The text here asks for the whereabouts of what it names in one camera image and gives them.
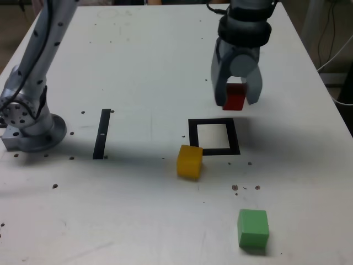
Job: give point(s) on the yellow cube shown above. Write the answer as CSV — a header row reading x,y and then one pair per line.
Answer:
x,y
189,163

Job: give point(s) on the green cube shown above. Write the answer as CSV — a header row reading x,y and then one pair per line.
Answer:
x,y
253,229

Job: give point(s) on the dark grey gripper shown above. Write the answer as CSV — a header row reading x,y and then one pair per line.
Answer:
x,y
245,50

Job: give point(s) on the black tape strip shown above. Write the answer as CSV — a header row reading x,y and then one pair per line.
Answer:
x,y
103,121

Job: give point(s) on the red cube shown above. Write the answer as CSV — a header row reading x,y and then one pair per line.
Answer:
x,y
234,100

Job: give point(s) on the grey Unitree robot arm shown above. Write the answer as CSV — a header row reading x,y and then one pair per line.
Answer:
x,y
44,41

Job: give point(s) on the black tape square outline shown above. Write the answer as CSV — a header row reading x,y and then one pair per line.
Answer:
x,y
211,121

